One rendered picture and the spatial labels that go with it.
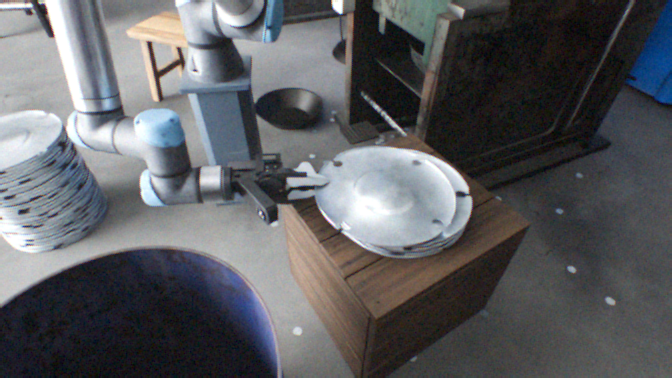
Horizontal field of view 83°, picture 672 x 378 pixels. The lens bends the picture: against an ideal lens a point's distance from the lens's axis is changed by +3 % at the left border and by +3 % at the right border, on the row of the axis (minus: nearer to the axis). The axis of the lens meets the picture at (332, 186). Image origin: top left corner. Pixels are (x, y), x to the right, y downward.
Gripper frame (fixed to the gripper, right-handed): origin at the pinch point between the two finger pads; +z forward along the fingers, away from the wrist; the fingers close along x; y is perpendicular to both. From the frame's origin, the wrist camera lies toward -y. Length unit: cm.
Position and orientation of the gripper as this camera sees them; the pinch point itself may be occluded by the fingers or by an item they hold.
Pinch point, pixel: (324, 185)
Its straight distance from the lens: 78.0
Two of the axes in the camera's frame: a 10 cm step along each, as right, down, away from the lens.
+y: -1.4, -6.9, 7.1
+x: -0.5, 7.2, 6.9
